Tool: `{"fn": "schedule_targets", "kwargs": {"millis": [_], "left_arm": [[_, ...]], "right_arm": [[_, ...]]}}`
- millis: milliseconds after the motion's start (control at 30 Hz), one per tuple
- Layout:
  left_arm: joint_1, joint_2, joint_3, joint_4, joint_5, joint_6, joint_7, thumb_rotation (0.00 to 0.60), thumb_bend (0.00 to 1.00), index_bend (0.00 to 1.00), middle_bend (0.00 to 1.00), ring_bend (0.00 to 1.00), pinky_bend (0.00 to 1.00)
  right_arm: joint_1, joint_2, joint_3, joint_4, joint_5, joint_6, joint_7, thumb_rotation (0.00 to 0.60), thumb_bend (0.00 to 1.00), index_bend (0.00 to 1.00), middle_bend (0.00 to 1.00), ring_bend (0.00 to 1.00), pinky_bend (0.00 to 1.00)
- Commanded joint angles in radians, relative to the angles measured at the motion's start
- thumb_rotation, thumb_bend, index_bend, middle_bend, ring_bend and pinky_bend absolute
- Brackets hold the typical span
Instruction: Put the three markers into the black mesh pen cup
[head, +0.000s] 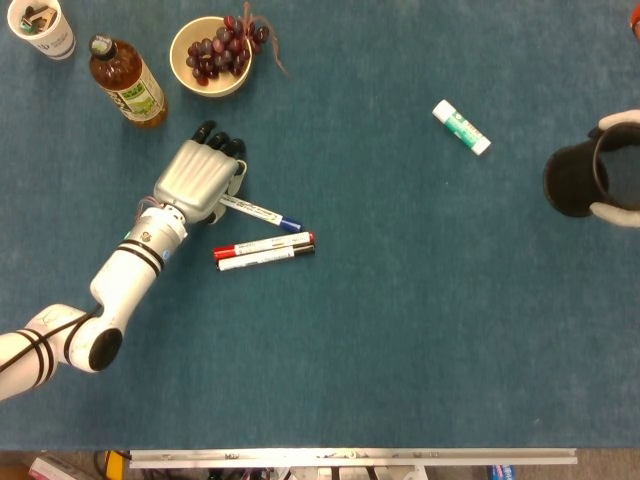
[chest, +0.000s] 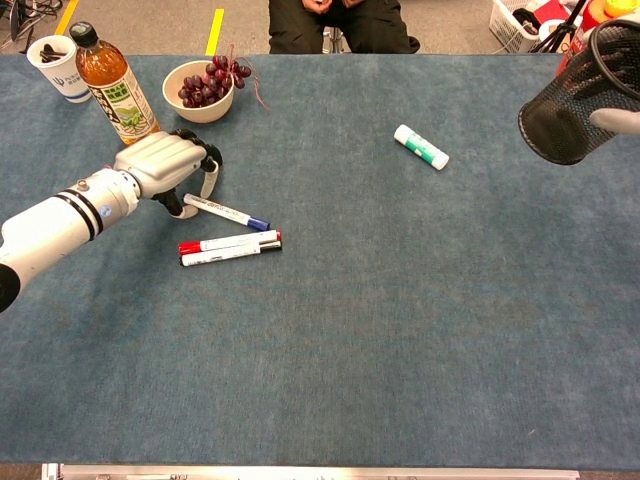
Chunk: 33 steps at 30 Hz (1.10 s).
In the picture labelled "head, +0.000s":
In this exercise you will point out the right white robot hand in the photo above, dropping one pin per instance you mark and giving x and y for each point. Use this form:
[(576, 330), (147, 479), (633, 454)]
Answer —
[(622, 217)]

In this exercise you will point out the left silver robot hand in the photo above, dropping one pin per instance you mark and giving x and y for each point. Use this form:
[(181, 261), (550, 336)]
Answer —
[(195, 175)]

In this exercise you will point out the black mesh pen holder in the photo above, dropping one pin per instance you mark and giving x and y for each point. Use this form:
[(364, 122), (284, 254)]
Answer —
[(570, 180)]

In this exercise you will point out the blue cap whiteboard marker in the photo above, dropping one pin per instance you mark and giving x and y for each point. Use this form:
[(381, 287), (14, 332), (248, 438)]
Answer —
[(260, 212)]

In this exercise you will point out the red cap whiteboard marker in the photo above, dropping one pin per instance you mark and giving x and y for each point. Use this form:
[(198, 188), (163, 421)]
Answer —
[(270, 243)]

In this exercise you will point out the black cap whiteboard marker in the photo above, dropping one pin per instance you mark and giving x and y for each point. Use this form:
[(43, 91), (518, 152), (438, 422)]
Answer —
[(260, 258)]

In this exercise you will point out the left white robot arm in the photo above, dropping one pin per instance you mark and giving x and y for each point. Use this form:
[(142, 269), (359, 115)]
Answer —
[(125, 270)]

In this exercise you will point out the cream bowl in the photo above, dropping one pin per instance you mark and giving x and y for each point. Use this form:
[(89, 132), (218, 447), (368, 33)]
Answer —
[(215, 86)]

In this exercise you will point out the amber tea bottle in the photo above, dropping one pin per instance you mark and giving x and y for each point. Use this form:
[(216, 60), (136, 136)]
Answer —
[(130, 82)]

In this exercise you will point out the dark red grape bunch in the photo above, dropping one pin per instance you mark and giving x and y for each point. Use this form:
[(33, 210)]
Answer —
[(220, 52)]

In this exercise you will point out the white green glue stick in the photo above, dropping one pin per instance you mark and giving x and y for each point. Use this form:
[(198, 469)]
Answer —
[(460, 126)]

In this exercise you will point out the white paper cup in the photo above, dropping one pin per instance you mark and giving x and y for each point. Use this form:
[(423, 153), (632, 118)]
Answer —
[(55, 42)]

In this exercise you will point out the red snack canister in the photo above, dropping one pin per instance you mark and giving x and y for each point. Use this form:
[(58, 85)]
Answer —
[(636, 22)]

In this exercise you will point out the dark clips in cup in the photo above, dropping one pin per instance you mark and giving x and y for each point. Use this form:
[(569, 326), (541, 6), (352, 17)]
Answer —
[(32, 20)]

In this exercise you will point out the blue felt table cover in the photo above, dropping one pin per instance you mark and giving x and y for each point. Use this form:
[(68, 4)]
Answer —
[(400, 325)]

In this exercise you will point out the blue packet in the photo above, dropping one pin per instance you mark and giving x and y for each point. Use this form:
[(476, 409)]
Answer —
[(501, 472)]

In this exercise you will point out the yellow object under table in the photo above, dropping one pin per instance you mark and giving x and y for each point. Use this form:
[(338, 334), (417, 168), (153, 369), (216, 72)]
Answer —
[(117, 465)]

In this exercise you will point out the pink box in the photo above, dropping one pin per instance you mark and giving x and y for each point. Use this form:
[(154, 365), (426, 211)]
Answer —
[(50, 469)]

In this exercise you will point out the aluminium table edge rail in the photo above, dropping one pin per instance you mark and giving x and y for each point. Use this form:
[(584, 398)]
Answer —
[(350, 456)]

